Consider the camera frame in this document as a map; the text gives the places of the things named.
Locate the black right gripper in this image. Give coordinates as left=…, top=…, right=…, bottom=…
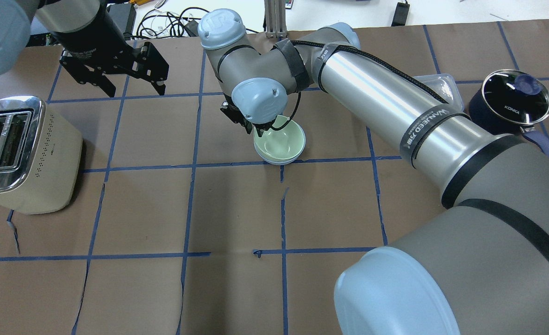
left=220, top=95, right=276, bottom=135

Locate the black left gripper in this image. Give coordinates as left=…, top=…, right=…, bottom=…
left=59, top=23, right=169, bottom=97

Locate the green bowl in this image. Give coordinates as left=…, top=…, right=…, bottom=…
left=253, top=121, right=306, bottom=158

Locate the blue bowl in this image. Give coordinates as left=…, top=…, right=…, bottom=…
left=255, top=147, right=303, bottom=166

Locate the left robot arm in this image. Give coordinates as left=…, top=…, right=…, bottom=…
left=0, top=0, right=169, bottom=97

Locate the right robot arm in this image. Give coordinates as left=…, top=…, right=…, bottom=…
left=178, top=90, right=443, bottom=335

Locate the cream toaster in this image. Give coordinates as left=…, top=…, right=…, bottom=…
left=0, top=96, right=83, bottom=214

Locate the black power adapter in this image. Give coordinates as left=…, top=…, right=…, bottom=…
left=391, top=0, right=410, bottom=26

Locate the clear plastic lidded container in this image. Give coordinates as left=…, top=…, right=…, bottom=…
left=414, top=74, right=463, bottom=109

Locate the blue pot with glass lid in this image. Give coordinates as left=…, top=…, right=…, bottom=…
left=468, top=69, right=549, bottom=157

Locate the aluminium frame post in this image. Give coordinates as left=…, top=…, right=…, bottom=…
left=264, top=0, right=288, bottom=39

